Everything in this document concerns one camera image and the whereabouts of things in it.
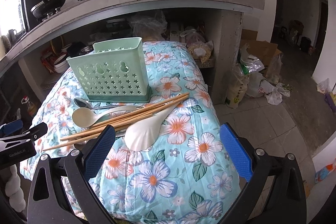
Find white rice sack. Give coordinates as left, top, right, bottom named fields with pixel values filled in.
left=225, top=64, right=249, bottom=109

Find cardboard box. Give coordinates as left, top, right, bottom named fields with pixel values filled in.
left=240, top=29, right=282, bottom=75

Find wooden chopstick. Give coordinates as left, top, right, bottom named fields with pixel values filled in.
left=43, top=112, right=158, bottom=151
left=60, top=94, right=189, bottom=142
left=79, top=103, right=173, bottom=134
left=91, top=92, right=189, bottom=128

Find small black wok with lid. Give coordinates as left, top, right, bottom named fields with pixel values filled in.
left=31, top=0, right=66, bottom=19

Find white gloved left hand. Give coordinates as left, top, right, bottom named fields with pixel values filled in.
left=4, top=165, right=26, bottom=213

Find floral light blue quilt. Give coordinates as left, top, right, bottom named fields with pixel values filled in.
left=19, top=41, right=240, bottom=223

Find beige plastic spoon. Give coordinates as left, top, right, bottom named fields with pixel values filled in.
left=72, top=105, right=140, bottom=128

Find steel metal spoon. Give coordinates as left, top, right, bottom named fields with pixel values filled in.
left=73, top=97, right=116, bottom=110

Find bag of dried beans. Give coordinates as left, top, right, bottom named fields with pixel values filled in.
left=187, top=41, right=214, bottom=64

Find mint green utensil holder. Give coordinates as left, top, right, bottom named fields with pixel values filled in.
left=67, top=37, right=151, bottom=103

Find stacked white bowls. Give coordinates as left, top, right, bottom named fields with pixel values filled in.
left=54, top=54, right=70, bottom=74

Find white rice paddle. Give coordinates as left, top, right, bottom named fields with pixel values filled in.
left=124, top=103, right=178, bottom=152

